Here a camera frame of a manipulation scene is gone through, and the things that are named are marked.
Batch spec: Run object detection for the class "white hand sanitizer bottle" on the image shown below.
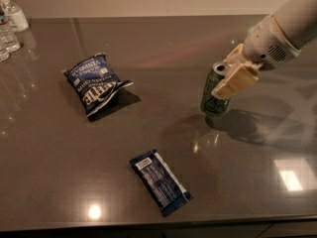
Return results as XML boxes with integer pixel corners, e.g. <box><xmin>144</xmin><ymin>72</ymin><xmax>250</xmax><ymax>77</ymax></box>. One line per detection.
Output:
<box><xmin>0</xmin><ymin>0</ymin><xmax>29</xmax><ymax>33</ymax></box>

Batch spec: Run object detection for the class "green soda can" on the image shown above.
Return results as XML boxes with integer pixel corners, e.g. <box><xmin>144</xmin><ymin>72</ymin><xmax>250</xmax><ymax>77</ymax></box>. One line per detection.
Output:
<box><xmin>200</xmin><ymin>61</ymin><xmax>231</xmax><ymax>117</ymax></box>

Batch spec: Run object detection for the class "blue rxbar blueberry wrapper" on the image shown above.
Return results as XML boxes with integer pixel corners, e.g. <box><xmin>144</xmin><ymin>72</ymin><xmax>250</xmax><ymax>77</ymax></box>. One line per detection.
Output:
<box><xmin>130</xmin><ymin>149</ymin><xmax>192</xmax><ymax>217</ymax></box>

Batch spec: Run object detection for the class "blue kettle chips bag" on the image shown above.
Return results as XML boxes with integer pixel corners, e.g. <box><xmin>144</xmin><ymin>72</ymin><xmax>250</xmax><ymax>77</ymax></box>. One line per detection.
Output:
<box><xmin>63</xmin><ymin>53</ymin><xmax>133</xmax><ymax>117</ymax></box>

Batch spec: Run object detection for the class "clear bottle at edge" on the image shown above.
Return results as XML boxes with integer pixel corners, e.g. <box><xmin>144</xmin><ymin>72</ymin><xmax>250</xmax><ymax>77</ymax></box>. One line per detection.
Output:
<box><xmin>0</xmin><ymin>40</ymin><xmax>10</xmax><ymax>61</ymax></box>

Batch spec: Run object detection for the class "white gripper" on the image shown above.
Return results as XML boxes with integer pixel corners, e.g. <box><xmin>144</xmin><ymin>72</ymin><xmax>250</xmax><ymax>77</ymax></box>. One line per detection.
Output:
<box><xmin>214</xmin><ymin>16</ymin><xmax>300</xmax><ymax>99</ymax></box>

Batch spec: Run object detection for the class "clear plastic water bottle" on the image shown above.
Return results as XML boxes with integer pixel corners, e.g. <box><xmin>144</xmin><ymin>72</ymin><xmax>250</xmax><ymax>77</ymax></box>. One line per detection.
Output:
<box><xmin>0</xmin><ymin>7</ymin><xmax>21</xmax><ymax>53</ymax></box>

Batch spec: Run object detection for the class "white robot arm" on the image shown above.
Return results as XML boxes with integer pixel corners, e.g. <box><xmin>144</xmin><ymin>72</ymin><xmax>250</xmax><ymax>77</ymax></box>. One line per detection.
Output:
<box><xmin>211</xmin><ymin>0</ymin><xmax>317</xmax><ymax>99</ymax></box>

